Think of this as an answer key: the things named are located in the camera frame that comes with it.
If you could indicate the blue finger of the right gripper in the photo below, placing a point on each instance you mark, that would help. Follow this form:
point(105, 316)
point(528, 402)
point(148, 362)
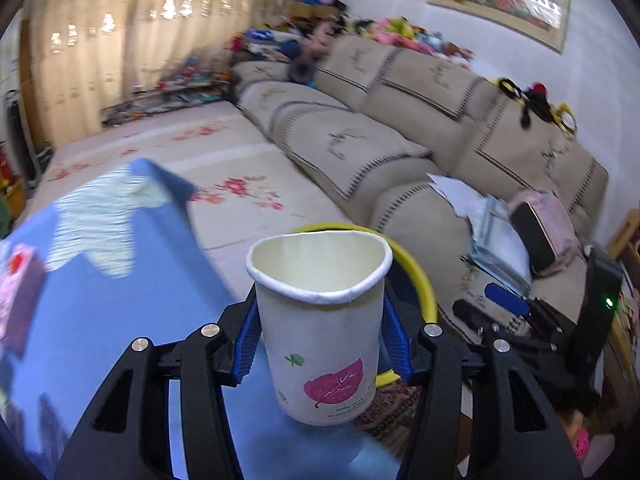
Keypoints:
point(515, 304)

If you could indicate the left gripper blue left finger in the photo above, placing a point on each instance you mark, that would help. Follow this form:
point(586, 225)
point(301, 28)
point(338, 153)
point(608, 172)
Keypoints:
point(245, 344)

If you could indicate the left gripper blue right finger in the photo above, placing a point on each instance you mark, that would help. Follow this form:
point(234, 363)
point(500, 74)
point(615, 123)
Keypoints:
point(396, 342)

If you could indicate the yellow rimmed black trash bin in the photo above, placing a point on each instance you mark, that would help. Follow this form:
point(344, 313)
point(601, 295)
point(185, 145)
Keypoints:
point(407, 278)

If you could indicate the white paper cup pink leaf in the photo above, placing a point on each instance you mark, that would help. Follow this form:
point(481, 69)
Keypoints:
point(320, 299)

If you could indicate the pink strawberry milk carton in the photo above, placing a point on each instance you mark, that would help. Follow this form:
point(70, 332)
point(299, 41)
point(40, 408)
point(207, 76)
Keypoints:
point(22, 279)

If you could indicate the person right hand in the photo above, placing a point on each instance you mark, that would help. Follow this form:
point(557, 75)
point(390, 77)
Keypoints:
point(573, 425)

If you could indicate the clear blue document folder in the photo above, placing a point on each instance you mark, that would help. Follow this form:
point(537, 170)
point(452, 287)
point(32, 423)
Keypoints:
point(496, 247)

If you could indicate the pink black backpack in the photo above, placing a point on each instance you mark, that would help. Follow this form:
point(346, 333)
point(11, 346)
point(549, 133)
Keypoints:
point(545, 228)

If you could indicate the white papers on sofa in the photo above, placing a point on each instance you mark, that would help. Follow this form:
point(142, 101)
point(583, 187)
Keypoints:
point(464, 200)

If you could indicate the blue tablecloth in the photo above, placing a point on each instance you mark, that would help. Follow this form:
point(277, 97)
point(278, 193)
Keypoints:
point(84, 319)

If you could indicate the floral floor mat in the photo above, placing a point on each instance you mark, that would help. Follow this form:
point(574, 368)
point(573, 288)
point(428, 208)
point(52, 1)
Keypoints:
point(246, 188)

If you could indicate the black mouse plush toy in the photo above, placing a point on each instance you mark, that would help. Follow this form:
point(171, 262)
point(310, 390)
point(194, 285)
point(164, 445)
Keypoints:
point(534, 102)

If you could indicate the beige sofa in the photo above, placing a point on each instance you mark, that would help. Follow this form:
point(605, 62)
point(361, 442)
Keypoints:
point(379, 122)

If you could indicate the low shelf of books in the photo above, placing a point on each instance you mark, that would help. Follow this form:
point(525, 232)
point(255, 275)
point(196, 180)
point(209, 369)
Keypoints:
point(175, 93)

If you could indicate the black tower fan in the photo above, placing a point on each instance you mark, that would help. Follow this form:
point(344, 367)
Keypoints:
point(20, 139)

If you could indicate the pile of plush toys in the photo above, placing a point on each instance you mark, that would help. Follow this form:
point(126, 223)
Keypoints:
point(289, 39)

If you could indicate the cream patterned curtains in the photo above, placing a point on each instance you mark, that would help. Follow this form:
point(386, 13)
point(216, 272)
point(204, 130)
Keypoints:
point(91, 54)

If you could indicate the cardboard boxes stack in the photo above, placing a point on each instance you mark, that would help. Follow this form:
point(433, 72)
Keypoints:
point(309, 10)

